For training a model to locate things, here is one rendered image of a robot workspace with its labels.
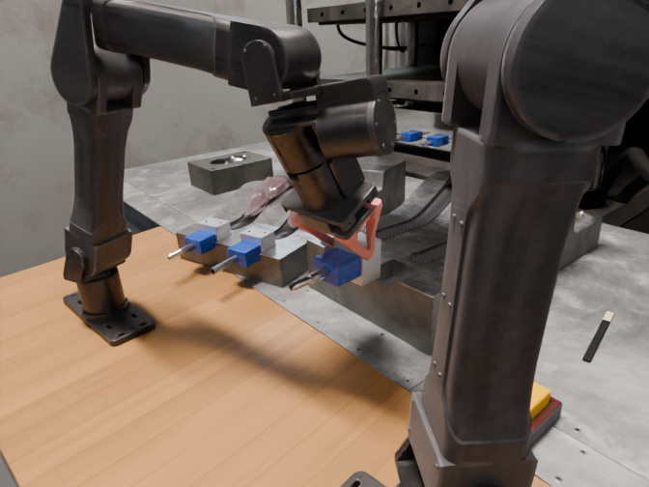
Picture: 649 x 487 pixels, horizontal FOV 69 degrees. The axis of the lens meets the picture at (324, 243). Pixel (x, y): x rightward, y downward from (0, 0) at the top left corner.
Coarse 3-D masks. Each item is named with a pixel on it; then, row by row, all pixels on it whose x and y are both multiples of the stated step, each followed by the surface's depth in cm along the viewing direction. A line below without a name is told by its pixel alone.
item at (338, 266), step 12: (336, 240) 60; (360, 240) 59; (324, 252) 59; (336, 252) 59; (348, 252) 59; (324, 264) 57; (336, 264) 56; (348, 264) 57; (360, 264) 58; (372, 264) 60; (312, 276) 55; (324, 276) 57; (336, 276) 56; (348, 276) 57; (360, 276) 59; (372, 276) 60; (300, 288) 55
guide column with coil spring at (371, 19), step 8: (368, 0) 151; (376, 0) 150; (368, 8) 151; (376, 8) 151; (368, 16) 152; (376, 16) 152; (368, 24) 153; (376, 24) 153; (368, 32) 154; (376, 32) 154; (368, 40) 155; (376, 40) 155; (368, 48) 156; (376, 48) 156; (368, 56) 157; (376, 56) 157; (368, 64) 158; (376, 64) 158; (368, 72) 159; (376, 72) 159
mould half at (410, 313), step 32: (416, 192) 91; (384, 224) 84; (448, 224) 82; (576, 224) 86; (384, 256) 71; (576, 256) 86; (320, 288) 79; (352, 288) 72; (384, 288) 66; (416, 288) 61; (384, 320) 68; (416, 320) 63
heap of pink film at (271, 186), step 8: (272, 176) 104; (280, 176) 106; (264, 184) 101; (272, 184) 100; (280, 184) 100; (288, 184) 102; (256, 192) 100; (264, 192) 99; (272, 192) 99; (280, 192) 100; (256, 200) 98; (264, 200) 98; (248, 208) 99; (256, 208) 98; (264, 208) 98
